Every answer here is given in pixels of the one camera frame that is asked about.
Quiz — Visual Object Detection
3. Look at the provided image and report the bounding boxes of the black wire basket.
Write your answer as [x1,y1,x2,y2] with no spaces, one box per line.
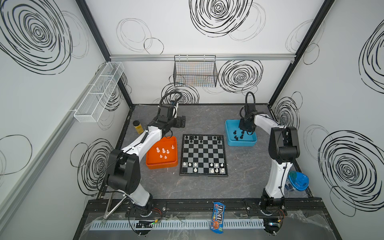
[173,55,219,88]

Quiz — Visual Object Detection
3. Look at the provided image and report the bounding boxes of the blue plastic tray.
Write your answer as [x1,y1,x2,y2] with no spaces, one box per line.
[225,120,257,147]

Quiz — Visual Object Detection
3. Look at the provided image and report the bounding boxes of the orange plastic tray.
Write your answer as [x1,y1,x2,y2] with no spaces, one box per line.
[146,137,178,170]

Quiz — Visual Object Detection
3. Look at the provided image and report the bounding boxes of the blue lidded plastic container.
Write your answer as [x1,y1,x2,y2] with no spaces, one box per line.
[285,171,309,192]

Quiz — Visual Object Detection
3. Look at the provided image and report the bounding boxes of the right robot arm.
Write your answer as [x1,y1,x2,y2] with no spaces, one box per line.
[239,92,300,216]

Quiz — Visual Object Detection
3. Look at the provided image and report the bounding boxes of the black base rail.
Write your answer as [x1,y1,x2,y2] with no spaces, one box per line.
[83,198,326,217]

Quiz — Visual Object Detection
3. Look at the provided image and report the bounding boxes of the white slotted cable duct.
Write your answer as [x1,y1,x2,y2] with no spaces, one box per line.
[89,219,265,232]

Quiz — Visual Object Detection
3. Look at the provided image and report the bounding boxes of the black white chess board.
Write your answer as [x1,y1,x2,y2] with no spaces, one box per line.
[180,134,229,177]

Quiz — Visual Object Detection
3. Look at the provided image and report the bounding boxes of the yellow jar black lid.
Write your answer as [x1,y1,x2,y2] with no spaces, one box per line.
[133,120,144,135]

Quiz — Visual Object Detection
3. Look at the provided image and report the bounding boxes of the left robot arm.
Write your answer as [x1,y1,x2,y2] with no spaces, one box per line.
[102,91,185,212]

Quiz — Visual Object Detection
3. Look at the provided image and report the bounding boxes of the M&M's candy bag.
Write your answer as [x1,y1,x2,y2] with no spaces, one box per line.
[210,202,226,234]

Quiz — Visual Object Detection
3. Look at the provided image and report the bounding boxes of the white mesh wall shelf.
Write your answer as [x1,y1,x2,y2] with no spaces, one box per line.
[74,62,125,123]

